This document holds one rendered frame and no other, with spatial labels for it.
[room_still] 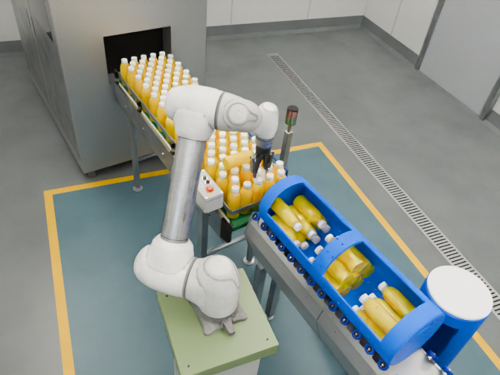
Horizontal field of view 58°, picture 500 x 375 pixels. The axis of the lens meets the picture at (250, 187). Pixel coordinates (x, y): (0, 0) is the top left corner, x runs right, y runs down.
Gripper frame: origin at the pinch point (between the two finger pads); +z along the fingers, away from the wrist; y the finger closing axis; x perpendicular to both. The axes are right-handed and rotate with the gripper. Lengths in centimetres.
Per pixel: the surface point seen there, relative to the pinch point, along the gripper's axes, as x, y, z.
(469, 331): -110, 37, 17
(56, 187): 165, -74, 111
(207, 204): -1.4, -30.2, 5.6
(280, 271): -40.0, -11.0, 25.3
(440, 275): -86, 40, 8
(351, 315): -83, -12, 3
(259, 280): -21, -7, 58
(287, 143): 24.4, 37.4, 8.1
